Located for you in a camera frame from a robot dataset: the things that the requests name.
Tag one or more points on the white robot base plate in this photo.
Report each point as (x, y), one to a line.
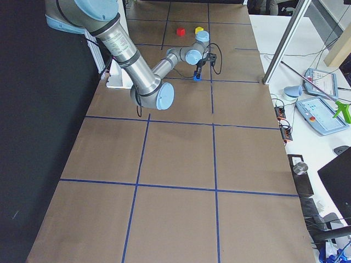
(118, 77)

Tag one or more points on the teach pendant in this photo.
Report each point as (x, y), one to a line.
(324, 80)
(320, 116)

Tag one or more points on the black monitor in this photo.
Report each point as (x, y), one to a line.
(335, 177)

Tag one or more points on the black box on table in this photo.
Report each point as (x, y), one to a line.
(302, 182)

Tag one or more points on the red wooden block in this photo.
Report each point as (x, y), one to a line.
(180, 31)

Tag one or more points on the metal cup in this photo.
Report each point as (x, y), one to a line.
(300, 168)

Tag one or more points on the yellow wooden block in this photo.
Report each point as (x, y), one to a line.
(198, 29)

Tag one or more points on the blue wooden block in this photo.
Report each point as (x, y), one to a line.
(197, 79)

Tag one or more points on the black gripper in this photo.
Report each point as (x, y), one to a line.
(199, 65)

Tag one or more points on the aluminium profile post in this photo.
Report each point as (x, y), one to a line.
(292, 26)

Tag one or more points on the brown paper table cover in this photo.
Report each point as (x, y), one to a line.
(207, 180)

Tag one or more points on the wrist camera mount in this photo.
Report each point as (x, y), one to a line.
(211, 58)

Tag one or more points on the near teach pendant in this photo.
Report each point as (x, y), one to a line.
(320, 116)

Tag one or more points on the green plastic tool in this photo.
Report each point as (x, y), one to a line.
(344, 109)

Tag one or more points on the far teach pendant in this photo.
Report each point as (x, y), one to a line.
(324, 80)

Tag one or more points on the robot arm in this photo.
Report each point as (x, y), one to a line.
(102, 20)

